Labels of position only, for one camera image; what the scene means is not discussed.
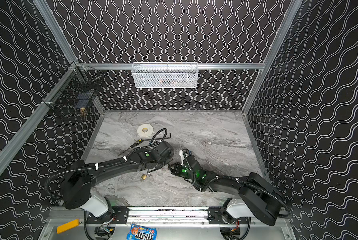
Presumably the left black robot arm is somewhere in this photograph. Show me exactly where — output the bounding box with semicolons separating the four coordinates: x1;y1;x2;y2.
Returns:
44;128;174;222

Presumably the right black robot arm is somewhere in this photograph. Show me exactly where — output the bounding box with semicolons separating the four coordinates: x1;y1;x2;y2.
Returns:
169;149;292;226

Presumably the black hex key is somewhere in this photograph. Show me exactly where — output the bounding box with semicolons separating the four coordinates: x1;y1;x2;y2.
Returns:
143;134;172;141

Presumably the white tape roll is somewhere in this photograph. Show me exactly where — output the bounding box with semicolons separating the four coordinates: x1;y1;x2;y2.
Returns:
137;124;154;138

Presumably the blue candy bag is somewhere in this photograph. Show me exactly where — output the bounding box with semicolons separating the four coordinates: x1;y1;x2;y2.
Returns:
127;224;157;240

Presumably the brass padlock in basket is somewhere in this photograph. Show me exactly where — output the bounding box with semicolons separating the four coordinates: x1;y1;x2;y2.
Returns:
80;108;87;118

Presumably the yellow block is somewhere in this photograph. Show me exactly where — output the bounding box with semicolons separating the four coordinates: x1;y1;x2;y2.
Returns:
56;219;80;234

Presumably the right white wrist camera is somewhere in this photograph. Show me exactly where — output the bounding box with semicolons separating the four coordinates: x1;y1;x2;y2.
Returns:
179;150;188;166

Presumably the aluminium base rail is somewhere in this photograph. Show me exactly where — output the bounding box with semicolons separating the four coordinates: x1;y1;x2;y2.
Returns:
85;205;288;226

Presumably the white mesh wall basket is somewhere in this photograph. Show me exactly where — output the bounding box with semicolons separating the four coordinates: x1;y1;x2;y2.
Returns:
131;62;199;89

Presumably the black wire wall basket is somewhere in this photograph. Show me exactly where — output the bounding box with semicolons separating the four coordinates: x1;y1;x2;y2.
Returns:
45;66;105;122

